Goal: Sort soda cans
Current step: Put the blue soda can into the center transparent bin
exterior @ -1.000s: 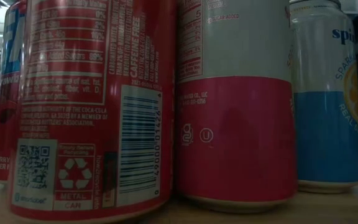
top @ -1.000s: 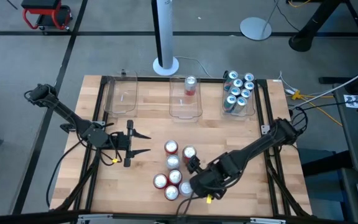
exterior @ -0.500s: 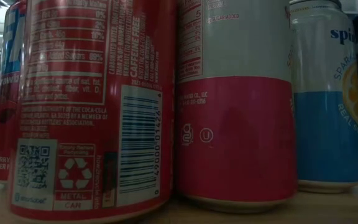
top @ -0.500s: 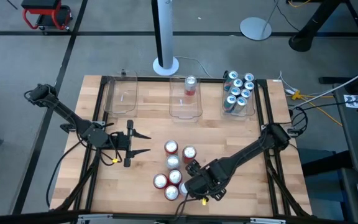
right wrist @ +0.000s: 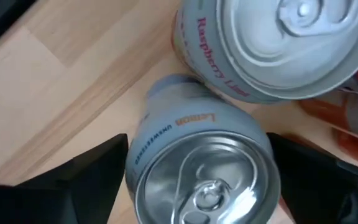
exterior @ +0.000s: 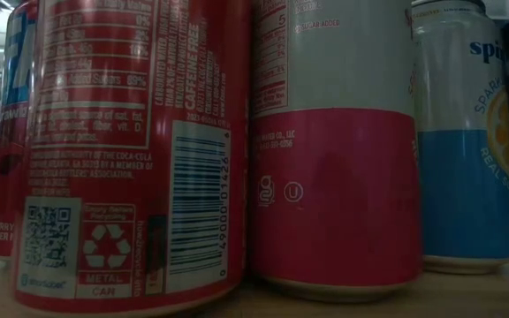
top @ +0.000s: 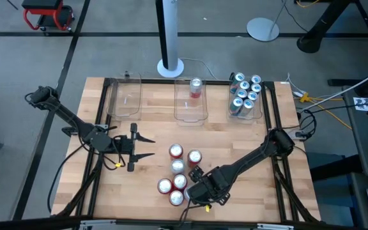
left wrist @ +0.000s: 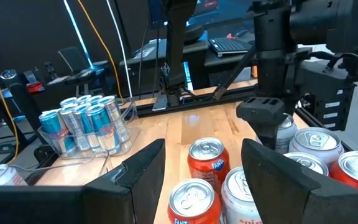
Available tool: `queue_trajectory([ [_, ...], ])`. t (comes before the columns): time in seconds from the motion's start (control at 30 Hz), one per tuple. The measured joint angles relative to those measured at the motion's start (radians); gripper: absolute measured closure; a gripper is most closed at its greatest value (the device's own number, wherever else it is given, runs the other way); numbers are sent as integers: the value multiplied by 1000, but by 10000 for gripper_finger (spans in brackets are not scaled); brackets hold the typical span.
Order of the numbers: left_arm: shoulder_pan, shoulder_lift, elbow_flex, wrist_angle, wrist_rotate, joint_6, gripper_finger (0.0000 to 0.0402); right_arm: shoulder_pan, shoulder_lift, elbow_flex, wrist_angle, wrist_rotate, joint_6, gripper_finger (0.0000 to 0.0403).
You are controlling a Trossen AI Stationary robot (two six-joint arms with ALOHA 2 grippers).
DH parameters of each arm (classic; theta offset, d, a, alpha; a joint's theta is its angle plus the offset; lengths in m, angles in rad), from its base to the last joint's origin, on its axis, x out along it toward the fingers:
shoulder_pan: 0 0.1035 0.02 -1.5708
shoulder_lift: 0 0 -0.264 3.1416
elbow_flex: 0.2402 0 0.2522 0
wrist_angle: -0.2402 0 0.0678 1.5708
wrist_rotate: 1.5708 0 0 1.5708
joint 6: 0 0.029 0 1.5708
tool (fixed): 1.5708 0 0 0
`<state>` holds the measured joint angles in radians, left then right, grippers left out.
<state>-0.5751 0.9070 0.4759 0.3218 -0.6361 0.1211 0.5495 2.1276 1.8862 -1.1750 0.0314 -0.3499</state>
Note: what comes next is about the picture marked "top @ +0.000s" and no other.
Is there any short yellow cable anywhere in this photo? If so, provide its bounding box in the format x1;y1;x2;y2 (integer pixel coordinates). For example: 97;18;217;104
295;0;319;8

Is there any black desk crossbeam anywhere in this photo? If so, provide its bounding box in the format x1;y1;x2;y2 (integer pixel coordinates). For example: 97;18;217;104
308;153;364;183

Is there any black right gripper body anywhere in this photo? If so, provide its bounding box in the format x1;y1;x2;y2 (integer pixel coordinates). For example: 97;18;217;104
187;166;233;202

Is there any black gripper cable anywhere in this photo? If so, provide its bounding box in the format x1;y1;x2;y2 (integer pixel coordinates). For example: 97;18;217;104
179;199;210;222
102;135;125;171

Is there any black crossbar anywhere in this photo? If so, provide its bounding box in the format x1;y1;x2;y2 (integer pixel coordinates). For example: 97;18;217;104
0;215;368;230

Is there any thin white cable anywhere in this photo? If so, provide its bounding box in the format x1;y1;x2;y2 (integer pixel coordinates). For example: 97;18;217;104
286;72;300;93

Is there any gray floor cable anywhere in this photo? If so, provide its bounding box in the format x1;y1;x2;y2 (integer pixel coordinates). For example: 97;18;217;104
179;57;219;81

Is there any black floor cable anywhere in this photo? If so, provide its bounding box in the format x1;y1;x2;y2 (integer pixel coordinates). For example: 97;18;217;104
280;0;309;33

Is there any long yellow cable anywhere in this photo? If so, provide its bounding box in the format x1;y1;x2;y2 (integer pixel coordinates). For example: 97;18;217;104
295;91;353;130

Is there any red soda can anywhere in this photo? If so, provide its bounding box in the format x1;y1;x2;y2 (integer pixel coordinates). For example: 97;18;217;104
168;190;185;207
187;149;203;167
172;173;188;190
168;143;184;160
157;178;174;195

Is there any red-framed black stool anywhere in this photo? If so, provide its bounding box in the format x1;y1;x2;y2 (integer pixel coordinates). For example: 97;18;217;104
21;0;75;33

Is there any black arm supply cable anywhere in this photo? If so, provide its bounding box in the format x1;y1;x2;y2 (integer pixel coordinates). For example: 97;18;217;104
47;140;91;214

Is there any gray round-base thin stand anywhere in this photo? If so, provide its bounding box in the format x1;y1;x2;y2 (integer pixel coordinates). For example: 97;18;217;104
246;0;287;43

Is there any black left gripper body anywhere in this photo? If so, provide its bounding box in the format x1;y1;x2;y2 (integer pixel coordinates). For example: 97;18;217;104
109;137;132;155

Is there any black desk foot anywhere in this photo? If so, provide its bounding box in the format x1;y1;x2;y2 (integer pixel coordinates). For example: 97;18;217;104
326;78;359;88

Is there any clear plastic bin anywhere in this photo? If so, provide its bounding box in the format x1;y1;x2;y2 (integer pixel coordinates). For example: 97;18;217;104
173;77;209;127
226;73;265;125
106;72;143;121

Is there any silver bracket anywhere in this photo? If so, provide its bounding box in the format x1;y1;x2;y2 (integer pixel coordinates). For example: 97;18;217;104
256;223;295;230
79;219;118;230

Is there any black desk leg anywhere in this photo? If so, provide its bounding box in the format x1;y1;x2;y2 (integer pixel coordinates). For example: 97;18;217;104
296;0;354;54

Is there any black cable loop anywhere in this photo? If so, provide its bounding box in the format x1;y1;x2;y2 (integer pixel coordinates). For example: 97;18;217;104
298;109;318;141

